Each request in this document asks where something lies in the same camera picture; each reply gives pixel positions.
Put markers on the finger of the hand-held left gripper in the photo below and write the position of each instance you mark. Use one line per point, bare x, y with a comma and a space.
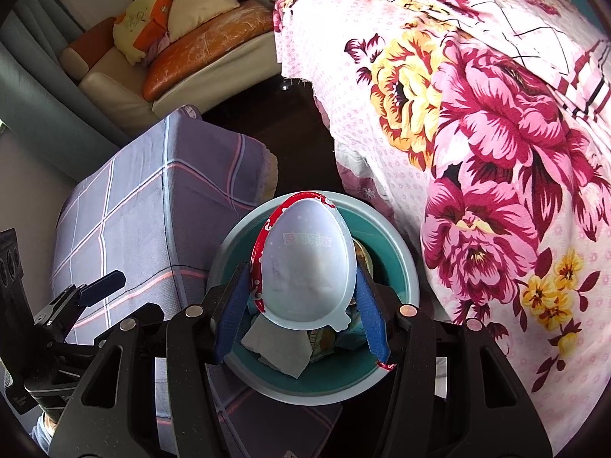
102, 286

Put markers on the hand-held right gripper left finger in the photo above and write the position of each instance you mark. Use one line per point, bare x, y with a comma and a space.
229, 329

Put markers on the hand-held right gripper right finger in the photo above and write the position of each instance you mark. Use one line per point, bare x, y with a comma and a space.
374, 324

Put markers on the white paper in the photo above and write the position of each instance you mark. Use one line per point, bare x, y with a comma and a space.
279, 348

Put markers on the egg-shaped plastic cup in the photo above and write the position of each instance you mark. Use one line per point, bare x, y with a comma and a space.
308, 267

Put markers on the teal round bin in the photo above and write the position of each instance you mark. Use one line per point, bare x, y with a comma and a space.
310, 386

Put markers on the person's left forearm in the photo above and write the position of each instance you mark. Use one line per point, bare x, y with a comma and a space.
40, 439

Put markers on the grey plaid tablecloth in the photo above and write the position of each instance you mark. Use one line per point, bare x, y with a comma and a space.
157, 200

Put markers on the pink and white bed sheet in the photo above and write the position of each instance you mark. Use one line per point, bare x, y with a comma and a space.
363, 181

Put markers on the cream sofa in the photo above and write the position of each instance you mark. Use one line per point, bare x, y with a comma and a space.
114, 86

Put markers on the grey-blue curtain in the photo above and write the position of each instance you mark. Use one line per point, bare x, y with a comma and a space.
43, 90

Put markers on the pink floral blanket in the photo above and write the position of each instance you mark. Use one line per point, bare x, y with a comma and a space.
477, 129

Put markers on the pink cloth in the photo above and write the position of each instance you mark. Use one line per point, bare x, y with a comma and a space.
157, 50

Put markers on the orange back cushion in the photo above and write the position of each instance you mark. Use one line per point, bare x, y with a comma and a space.
90, 38

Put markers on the orange seat cushion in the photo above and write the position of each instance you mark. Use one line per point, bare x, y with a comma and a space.
205, 47

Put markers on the yellow and orange plush pillow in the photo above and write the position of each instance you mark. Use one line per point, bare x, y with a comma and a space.
138, 24

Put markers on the cream pillow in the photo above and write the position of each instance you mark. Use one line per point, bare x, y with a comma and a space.
203, 2

